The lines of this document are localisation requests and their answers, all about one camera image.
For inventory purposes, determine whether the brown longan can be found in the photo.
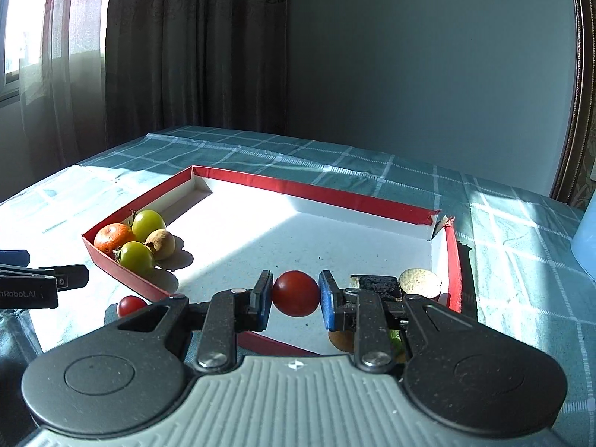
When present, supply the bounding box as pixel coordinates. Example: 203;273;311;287
145;229;177;261
328;330;357;352

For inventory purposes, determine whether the blue kettle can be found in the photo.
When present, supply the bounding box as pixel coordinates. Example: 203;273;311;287
570;193;596;285

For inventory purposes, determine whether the orange tangerine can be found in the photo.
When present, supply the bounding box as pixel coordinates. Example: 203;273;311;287
94;223;136;257

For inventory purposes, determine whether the sheer white curtain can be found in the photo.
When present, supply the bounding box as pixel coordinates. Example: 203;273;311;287
0;0;112;196

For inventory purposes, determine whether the dark sugarcane piece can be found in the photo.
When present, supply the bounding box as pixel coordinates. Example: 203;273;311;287
350;275;402;302

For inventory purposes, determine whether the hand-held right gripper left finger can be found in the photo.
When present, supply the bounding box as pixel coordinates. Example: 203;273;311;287
116;270;275;370

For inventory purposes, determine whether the red cherry tomato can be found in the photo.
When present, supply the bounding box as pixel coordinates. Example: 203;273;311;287
272;270;321;318
117;296;149;318

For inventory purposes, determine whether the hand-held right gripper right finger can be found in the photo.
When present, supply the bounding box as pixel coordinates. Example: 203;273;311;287
318;270;480;373

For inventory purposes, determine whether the framed patterned wall panel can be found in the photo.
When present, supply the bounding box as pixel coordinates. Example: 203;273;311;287
549;0;596;210

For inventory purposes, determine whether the red cardboard tray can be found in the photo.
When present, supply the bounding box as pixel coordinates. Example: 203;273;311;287
81;165;464;359

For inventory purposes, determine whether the green tomato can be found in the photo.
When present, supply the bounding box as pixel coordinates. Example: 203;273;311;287
114;241;156;273
131;210;167;243

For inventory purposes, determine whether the brown patterned curtain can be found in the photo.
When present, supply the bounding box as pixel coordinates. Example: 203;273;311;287
105;0;289;150

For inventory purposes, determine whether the pale-ended sugarcane piece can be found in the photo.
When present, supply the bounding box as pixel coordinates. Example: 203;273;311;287
398;267;443;299

